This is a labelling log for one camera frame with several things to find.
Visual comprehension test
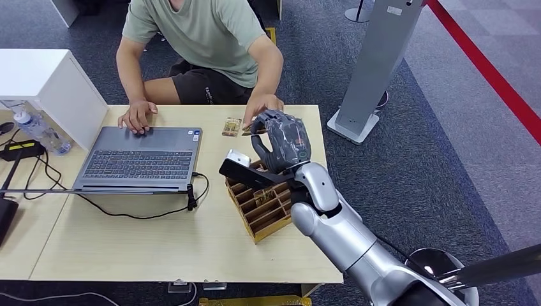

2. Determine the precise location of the person's right hand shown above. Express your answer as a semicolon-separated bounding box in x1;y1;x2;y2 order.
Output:
117;99;158;135

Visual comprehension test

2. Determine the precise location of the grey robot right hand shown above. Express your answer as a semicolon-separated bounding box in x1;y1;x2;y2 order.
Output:
250;110;313;175

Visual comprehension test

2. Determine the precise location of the person's left hand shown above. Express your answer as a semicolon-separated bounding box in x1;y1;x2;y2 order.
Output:
244;93;285;128

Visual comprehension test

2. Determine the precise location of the wooden slotted card holder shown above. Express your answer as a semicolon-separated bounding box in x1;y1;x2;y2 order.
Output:
225;159;297;245

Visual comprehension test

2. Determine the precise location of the person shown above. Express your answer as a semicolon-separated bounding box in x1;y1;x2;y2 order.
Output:
116;0;285;135

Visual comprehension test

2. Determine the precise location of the grey laptop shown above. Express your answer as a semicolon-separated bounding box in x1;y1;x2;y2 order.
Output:
72;126;203;196

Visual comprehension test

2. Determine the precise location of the clear plastic water bottle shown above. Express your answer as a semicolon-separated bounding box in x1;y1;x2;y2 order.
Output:
13;110;72;156

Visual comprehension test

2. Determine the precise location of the white cabinet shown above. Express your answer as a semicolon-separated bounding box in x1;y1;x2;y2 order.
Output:
0;49;110;152

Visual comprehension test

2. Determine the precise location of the grey kiosk pillar with base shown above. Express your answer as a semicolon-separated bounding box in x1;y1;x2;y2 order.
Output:
326;0;424;146

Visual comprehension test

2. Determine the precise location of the black power adapter yellow label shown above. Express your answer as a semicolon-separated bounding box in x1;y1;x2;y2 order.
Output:
0;140;47;163

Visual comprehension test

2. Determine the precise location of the white furniture block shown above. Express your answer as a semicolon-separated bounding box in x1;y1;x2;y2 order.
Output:
50;0;80;29

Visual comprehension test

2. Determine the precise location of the grey stanchion base with pole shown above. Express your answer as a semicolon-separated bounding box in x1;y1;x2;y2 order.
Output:
344;0;374;24

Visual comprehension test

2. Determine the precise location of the thin black antenna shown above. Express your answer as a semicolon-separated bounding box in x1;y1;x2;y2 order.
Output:
0;151;23;198

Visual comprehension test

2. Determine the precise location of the gold foil object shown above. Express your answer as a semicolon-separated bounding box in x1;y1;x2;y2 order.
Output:
198;295;313;306

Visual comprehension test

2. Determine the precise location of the black box device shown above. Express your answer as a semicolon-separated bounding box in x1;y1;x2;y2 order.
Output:
0;197;20;247

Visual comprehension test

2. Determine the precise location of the chrome stanchion base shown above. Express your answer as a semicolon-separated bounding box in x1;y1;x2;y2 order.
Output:
404;247;480;306

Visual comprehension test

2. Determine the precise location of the red barrier belt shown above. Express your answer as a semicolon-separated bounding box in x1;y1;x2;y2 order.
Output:
424;0;541;147

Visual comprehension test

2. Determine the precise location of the black wrist camera with pale box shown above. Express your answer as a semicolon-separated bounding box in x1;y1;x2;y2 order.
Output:
218;149;297;191

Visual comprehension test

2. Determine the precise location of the black laptop charger cable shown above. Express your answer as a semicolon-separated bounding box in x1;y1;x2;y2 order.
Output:
38;152;210;221

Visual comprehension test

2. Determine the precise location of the black looped cable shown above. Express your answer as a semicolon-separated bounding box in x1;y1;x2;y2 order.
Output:
23;154;63;201

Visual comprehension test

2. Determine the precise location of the white cable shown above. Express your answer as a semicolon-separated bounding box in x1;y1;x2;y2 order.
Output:
0;291;120;306

